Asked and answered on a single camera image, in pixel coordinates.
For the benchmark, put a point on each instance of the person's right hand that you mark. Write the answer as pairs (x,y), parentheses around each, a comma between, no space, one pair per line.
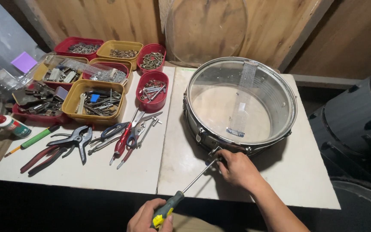
(240,170)

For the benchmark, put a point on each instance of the person's left hand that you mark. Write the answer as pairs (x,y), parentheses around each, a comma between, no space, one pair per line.
(145,216)

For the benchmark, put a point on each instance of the chrome snare drum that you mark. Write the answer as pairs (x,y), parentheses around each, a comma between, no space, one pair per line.
(269,96)

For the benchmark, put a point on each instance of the silver metal pliers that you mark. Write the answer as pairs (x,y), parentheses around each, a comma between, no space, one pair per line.
(103,145)

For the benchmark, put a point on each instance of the silver drum key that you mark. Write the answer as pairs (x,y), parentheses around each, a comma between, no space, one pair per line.
(150,129)

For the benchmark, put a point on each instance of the black spring clamp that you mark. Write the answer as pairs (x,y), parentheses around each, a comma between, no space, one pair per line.
(76,140)

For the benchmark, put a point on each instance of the round red cup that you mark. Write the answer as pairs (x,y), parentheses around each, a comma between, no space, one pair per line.
(142,68)
(151,105)

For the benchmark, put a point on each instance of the pile of wrenches and tools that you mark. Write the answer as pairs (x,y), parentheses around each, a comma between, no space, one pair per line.
(103,103)

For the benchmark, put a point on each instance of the stack of black drum shells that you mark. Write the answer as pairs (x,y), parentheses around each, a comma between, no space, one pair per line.
(359,122)

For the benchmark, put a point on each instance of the black drum hoop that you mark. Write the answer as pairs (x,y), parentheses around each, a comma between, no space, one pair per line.
(365,199)

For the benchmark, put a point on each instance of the large yellow tub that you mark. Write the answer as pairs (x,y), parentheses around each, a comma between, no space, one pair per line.
(72,100)

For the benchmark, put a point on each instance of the wide red tray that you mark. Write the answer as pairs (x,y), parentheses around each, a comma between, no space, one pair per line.
(43,118)

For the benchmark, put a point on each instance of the clear round drum head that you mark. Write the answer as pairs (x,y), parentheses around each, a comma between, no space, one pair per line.
(204,29)

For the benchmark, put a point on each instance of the small grey box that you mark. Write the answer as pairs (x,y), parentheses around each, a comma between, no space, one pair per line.
(61,93)

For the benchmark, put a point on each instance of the yellow tub with red insert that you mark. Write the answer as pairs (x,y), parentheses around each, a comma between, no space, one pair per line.
(128,66)

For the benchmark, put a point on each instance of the pile of dark metal hardware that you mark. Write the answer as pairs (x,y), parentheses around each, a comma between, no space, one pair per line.
(39,103)

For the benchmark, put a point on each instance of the red capped glue bottle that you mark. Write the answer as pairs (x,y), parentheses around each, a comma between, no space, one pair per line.
(13,125)

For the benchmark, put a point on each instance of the pile of small metal nuts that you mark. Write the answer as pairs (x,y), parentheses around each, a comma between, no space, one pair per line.
(123,53)

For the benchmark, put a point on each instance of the pile of metal brackets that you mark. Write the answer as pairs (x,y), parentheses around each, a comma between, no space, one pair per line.
(60,75)

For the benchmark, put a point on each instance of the pile of long silver screws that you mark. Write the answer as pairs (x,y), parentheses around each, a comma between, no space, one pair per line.
(84,48)

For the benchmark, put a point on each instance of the rectangular red tub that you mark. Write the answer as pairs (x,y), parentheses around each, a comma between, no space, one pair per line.
(63,45)

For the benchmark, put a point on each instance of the purple sticky note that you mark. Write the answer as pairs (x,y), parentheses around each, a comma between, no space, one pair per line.
(24,62)

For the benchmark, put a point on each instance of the clear plastic bag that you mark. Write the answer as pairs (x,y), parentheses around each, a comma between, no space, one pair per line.
(2,35)

